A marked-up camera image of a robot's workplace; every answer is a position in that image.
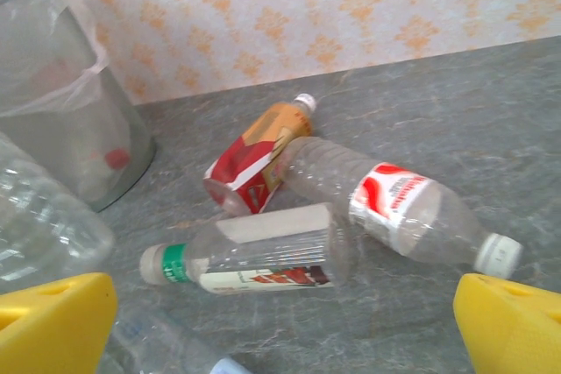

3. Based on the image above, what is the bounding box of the red and orange label bottle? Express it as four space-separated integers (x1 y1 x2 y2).
202 93 317 216

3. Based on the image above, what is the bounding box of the clear bottle red white label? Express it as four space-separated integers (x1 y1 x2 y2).
280 136 524 279

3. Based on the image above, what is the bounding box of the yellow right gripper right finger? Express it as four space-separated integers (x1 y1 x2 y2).
453 272 561 374

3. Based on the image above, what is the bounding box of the clear bottle red cap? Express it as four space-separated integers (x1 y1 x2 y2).
89 145 132 172

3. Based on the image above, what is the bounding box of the clear bottle green neck band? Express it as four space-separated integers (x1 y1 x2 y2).
138 202 352 295

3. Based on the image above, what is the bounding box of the clear bottle blue label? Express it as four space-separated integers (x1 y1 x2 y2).
104 303 253 374

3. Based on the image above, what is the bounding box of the translucent plastic bin liner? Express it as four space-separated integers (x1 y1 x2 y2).
0 0 110 119

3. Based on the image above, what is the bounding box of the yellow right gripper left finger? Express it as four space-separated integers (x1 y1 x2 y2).
0 272 118 374

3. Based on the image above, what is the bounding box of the large clear ribbed bottle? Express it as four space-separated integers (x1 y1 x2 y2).
0 131 116 294

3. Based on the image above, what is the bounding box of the clear plastic trash bin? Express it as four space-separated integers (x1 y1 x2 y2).
0 0 158 214

